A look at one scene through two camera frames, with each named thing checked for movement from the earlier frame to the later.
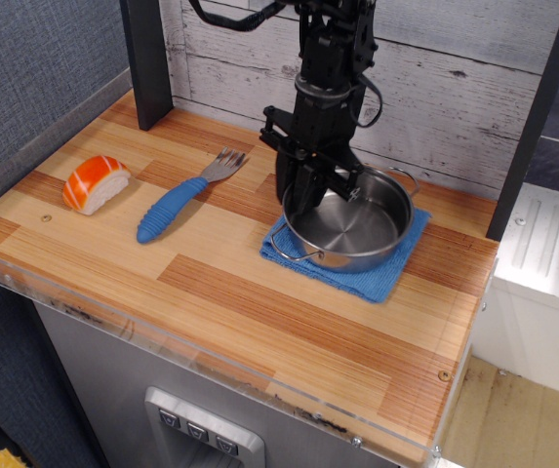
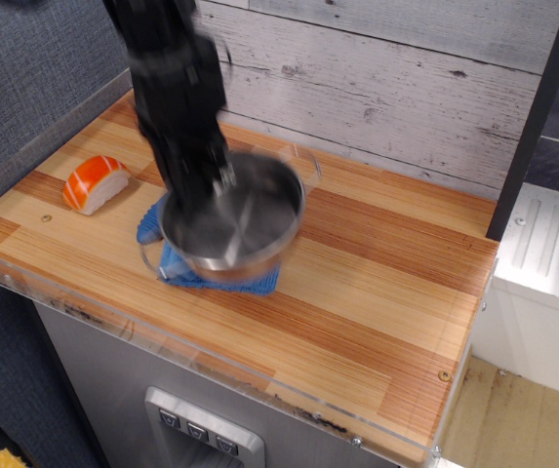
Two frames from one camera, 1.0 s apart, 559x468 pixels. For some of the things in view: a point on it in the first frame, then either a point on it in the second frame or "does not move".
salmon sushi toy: [95, 182] does not move
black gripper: [319, 134] -> [182, 102]
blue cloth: [374, 284] -> [262, 282]
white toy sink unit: [536, 322] does not move
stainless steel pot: [346, 234] -> [253, 227]
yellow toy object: [1, 458] does not move
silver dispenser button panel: [194, 435] does not move
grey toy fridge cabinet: [148, 408] does not move
